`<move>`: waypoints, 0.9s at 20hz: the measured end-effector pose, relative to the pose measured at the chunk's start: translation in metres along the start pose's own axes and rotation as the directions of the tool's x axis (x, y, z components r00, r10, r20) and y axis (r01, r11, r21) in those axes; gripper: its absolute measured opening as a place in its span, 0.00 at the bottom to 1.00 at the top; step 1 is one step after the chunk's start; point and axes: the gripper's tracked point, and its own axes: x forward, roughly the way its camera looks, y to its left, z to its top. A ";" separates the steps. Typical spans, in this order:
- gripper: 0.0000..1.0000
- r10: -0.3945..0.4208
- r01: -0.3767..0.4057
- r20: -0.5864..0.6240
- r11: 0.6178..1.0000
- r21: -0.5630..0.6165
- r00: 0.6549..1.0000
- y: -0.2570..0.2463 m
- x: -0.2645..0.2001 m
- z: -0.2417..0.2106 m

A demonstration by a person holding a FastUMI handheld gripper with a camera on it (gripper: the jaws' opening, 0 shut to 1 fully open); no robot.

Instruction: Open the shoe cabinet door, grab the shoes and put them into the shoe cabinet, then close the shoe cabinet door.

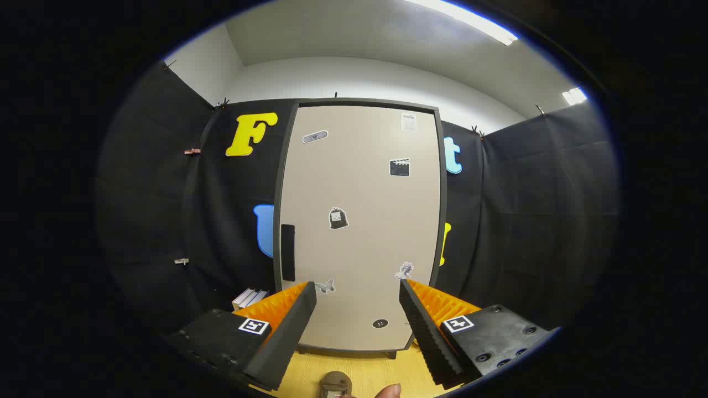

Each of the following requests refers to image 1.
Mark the grey shoe cabinet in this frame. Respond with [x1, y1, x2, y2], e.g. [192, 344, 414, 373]
[273, 98, 447, 360]

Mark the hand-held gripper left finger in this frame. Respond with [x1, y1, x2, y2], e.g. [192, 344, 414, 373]
[165, 281, 317, 391]

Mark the beige shoe cabinet door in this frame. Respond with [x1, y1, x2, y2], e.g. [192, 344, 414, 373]
[279, 105, 441, 352]

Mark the black backdrop cloth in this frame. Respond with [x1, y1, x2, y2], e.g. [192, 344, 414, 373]
[95, 58, 620, 343]

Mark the brown fuzzy shoe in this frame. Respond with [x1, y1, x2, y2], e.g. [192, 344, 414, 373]
[320, 371, 353, 398]

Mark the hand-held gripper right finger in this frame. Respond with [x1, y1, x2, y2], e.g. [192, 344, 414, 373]
[399, 279, 560, 390]

